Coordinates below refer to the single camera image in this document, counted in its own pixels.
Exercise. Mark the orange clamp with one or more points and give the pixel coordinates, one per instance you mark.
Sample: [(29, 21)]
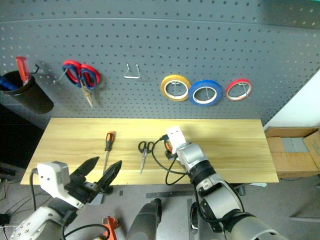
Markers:
[(110, 225)]

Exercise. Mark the silver tape peg hook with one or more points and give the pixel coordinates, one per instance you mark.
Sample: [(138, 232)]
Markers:
[(246, 88), (207, 92), (176, 87)]

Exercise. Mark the small black pegboard hook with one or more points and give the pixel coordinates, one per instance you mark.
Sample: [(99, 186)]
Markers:
[(37, 68)]

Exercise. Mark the grey metal pegboard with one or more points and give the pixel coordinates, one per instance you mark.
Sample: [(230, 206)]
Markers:
[(150, 37)]

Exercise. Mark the orange and black screwdriver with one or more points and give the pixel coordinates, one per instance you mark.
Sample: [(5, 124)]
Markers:
[(109, 141)]

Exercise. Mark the dark floor strip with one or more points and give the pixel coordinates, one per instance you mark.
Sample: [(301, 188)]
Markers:
[(170, 194)]

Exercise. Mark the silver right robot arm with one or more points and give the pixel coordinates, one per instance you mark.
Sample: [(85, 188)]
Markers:
[(220, 190)]

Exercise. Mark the red tape roll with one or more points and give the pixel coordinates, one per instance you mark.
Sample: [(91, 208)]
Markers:
[(238, 81)]

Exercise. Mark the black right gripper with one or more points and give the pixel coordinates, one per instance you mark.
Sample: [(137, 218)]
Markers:
[(171, 156)]

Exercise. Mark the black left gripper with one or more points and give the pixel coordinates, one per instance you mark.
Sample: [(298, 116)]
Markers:
[(78, 187)]

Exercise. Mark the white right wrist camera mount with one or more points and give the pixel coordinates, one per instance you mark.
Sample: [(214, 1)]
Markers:
[(176, 137)]

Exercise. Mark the open brown cardboard box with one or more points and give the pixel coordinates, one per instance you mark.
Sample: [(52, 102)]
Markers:
[(290, 162)]

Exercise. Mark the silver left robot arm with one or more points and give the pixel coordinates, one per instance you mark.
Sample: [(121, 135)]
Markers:
[(37, 222)]

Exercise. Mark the black cup holder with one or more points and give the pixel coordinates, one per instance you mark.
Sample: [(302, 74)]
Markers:
[(32, 96)]

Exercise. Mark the dark grey rounded shape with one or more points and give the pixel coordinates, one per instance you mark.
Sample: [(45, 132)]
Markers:
[(146, 220)]

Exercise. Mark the silver straight peg hook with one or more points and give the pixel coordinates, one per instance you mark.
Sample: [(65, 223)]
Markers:
[(60, 77)]

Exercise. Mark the red and blue scissors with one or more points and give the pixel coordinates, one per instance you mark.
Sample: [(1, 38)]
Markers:
[(86, 87)]

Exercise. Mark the blue tape roll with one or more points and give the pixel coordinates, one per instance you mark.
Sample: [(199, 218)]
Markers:
[(191, 96)]

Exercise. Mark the yellow tape roll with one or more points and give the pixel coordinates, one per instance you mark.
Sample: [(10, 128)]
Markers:
[(163, 86)]

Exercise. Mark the blue tool in cup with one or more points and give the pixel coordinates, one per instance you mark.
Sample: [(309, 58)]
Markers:
[(5, 83)]

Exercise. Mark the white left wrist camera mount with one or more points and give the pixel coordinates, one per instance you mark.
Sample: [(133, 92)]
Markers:
[(53, 175)]

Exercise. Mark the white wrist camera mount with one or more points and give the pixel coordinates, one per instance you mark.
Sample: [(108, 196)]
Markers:
[(176, 137), (53, 175)]

